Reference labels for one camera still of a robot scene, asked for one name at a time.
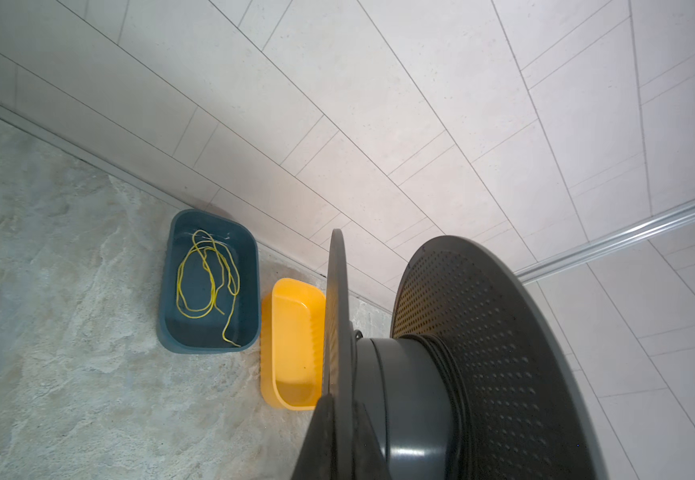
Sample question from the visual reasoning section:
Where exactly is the black cable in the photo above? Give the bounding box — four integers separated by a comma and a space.
406, 332, 475, 480

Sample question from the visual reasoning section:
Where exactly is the yellow plastic bin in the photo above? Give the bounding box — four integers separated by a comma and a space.
260, 278, 327, 411

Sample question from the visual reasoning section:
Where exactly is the dark grey cable spool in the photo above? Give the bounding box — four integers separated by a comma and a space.
321, 230, 607, 479

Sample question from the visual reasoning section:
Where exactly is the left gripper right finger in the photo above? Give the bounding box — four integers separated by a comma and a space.
353, 401, 391, 480

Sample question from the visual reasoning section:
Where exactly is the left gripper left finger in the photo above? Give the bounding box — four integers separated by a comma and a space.
291, 394, 337, 480

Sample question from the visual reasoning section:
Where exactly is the teal plastic bin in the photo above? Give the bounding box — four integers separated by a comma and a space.
157, 209, 262, 354

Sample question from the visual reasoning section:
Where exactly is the yellow green cable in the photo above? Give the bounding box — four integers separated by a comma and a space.
174, 229, 244, 349

